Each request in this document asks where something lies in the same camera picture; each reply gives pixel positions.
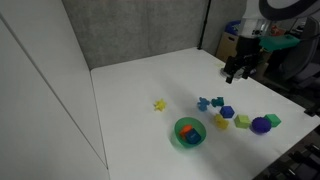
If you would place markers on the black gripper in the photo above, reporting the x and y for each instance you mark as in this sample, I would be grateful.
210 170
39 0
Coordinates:
248 50

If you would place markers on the light blue toy figure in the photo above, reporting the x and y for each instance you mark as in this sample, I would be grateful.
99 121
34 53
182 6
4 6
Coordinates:
202 104

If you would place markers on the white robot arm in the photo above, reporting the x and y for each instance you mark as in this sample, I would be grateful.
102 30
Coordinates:
253 16

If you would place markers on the yellow toy animal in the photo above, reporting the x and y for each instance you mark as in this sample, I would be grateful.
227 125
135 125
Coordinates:
221 122

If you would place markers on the purple ridged round toy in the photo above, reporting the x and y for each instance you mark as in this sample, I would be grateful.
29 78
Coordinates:
261 125

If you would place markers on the orange toy block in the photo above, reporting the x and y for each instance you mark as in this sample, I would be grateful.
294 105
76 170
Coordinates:
185 131

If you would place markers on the yellow star toy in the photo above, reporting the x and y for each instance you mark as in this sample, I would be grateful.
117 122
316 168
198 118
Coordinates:
160 105

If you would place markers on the green plastic bowl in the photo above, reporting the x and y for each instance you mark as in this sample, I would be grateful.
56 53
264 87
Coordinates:
181 139

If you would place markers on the blue container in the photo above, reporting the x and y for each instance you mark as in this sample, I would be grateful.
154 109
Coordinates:
232 27

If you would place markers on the lime green cube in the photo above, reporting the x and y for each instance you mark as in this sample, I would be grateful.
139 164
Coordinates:
242 121

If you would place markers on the black tripod pole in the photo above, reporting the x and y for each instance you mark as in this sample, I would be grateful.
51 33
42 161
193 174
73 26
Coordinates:
204 23

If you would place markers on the office chair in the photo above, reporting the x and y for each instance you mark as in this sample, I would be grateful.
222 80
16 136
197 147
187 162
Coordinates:
303 56

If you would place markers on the dark blue printed cube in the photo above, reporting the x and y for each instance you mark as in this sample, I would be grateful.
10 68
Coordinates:
193 137

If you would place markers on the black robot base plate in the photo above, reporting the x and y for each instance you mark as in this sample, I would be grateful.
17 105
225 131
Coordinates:
300 163

